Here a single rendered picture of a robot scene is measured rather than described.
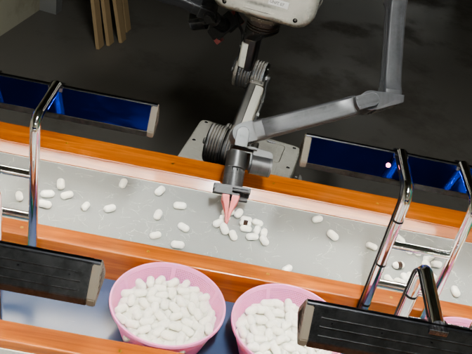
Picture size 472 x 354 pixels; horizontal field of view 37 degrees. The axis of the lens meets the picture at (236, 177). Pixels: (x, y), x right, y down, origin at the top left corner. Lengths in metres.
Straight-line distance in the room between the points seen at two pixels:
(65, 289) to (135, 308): 0.45
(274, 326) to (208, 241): 0.32
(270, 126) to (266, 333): 0.60
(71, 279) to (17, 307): 0.53
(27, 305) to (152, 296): 0.29
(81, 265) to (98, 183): 0.82
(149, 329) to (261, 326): 0.27
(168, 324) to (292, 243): 0.47
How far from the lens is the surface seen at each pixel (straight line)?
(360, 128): 4.16
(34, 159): 1.63
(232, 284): 1.78
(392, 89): 2.10
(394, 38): 2.15
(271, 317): 1.71
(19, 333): 1.58
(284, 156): 2.79
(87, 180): 2.03
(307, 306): 1.23
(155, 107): 1.67
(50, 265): 1.24
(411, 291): 1.44
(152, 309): 1.67
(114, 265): 1.80
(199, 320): 1.67
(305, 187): 2.12
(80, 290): 1.24
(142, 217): 1.92
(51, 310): 1.75
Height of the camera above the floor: 1.94
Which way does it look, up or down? 34 degrees down
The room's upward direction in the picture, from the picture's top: 12 degrees clockwise
